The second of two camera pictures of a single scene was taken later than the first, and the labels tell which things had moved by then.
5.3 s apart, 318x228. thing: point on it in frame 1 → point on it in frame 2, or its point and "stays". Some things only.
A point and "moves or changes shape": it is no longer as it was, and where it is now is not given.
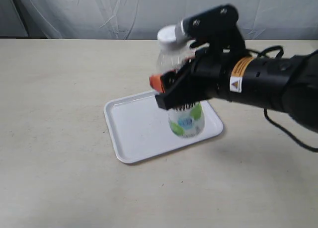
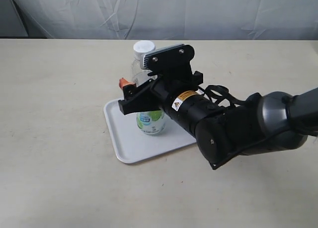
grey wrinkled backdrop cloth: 265,14 stays
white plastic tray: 139,129 stays
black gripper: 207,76 → 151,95
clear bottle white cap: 174,46 moves or changes shape
